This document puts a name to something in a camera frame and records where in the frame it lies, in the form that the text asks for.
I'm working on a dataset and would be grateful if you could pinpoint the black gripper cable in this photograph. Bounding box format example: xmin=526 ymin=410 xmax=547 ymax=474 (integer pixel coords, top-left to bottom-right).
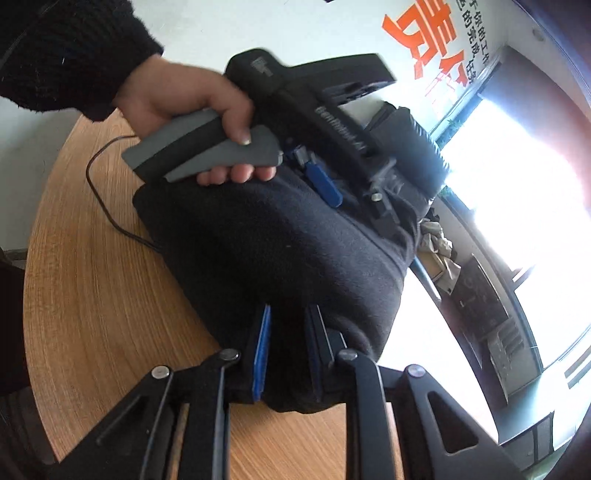
xmin=85 ymin=134 xmax=164 ymax=254

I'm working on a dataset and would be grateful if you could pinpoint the black leather armchair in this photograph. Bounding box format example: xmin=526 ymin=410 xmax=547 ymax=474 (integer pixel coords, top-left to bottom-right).
xmin=366 ymin=102 xmax=450 ymax=220

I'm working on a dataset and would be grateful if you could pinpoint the left forearm black knit sleeve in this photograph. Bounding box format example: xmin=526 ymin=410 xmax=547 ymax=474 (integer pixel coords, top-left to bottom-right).
xmin=1 ymin=1 xmax=163 ymax=121

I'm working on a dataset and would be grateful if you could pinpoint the black box on cabinet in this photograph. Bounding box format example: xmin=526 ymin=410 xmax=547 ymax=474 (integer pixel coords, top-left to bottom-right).
xmin=452 ymin=255 xmax=509 ymax=340

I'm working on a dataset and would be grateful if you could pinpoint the black fleece garment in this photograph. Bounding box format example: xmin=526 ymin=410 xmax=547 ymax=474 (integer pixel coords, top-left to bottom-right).
xmin=132 ymin=167 xmax=420 ymax=414

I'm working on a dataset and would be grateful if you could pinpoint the person's left hand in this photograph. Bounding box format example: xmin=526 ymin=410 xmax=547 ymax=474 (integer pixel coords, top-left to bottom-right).
xmin=111 ymin=52 xmax=279 ymax=187

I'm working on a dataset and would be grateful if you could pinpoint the crumpled beige cloth pile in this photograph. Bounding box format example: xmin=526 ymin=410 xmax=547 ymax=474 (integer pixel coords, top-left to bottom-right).
xmin=418 ymin=219 xmax=462 ymax=295

